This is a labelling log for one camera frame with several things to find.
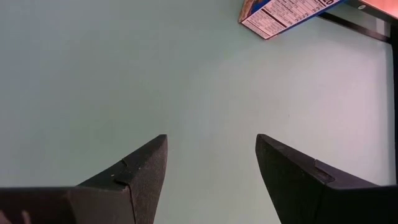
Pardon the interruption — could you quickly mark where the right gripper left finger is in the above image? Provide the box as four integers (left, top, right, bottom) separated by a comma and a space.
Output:
0, 134, 169, 224

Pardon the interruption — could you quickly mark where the blue Frosted Flakes cereal box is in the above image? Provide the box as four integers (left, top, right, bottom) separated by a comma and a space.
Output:
238, 0, 345, 40

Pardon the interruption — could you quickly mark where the green table mat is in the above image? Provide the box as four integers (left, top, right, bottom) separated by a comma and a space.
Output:
0, 0, 394, 224

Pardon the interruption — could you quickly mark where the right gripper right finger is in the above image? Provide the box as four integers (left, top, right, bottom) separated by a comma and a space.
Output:
255, 133, 398, 224

